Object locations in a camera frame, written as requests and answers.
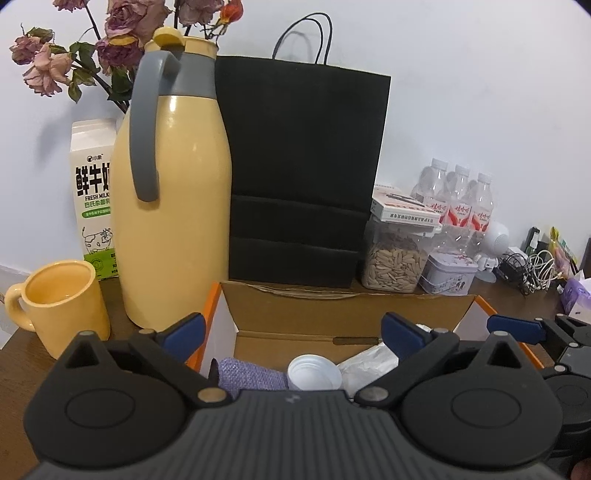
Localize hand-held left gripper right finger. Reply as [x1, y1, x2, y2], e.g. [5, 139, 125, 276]
[355, 311, 527, 409]

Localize clear jar of seeds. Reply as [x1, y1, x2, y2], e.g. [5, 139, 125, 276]
[361, 216, 440, 294]

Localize yellow mug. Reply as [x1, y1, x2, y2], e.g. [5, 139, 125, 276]
[4, 260, 112, 360]

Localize dried rose bouquet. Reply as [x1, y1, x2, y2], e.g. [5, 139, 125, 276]
[10, 0, 245, 114]

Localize lilac metal tin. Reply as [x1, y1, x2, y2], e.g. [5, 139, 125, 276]
[419, 251, 480, 296]

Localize black paper bag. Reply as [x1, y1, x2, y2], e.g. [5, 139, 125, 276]
[215, 13, 393, 288]

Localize purple drawstring bag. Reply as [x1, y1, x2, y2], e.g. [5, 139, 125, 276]
[216, 357, 290, 400]

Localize black cable tangle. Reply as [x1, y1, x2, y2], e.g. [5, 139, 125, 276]
[496, 251, 537, 295]

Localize white milk carton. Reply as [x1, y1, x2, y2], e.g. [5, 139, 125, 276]
[69, 119, 122, 281]

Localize colourful snack packet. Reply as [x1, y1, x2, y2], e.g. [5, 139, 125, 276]
[549, 226, 578, 273]

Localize yellow thermos jug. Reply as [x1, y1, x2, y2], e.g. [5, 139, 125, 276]
[112, 27, 233, 330]

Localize white flat box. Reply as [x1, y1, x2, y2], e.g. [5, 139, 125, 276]
[370, 184, 444, 227]

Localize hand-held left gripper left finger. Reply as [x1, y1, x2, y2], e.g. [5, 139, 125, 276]
[60, 312, 232, 409]

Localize red cardboard box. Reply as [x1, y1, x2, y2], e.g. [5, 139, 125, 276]
[187, 279, 546, 402]

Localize white robot toy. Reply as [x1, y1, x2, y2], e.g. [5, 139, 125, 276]
[477, 222, 513, 282]

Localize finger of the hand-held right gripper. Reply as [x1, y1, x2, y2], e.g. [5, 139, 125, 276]
[487, 314, 591, 347]
[542, 344, 591, 380]

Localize white plastic bag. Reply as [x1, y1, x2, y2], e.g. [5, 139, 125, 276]
[337, 344, 400, 398]

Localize lilac tissue pack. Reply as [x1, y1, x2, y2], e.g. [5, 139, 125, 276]
[561, 274, 591, 317]

